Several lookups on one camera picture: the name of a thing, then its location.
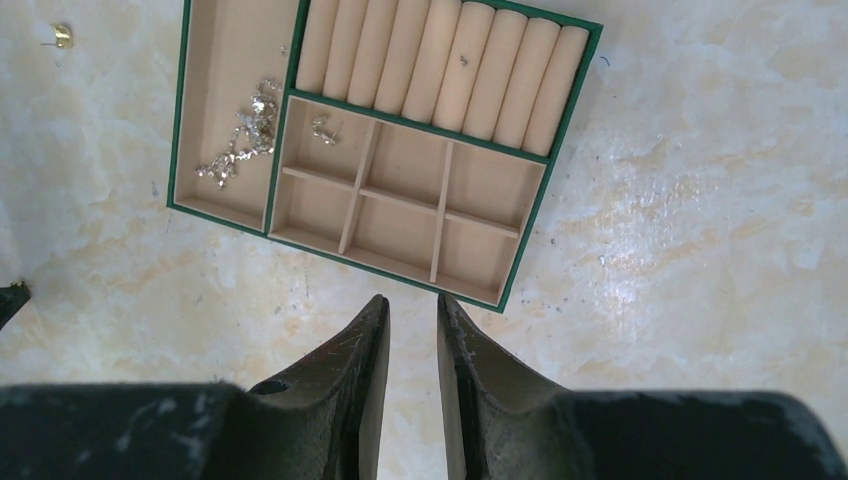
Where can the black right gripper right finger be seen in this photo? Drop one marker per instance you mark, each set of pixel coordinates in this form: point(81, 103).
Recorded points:
point(504, 420)

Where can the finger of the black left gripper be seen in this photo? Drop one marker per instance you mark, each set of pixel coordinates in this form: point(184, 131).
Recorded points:
point(13, 298)

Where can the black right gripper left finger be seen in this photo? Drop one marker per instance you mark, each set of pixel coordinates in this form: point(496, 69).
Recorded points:
point(319, 418)

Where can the gold earring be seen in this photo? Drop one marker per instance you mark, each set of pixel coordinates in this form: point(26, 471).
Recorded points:
point(62, 36)

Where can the silver rhinestone earring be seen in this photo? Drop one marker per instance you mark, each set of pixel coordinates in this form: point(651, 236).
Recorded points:
point(326, 131)

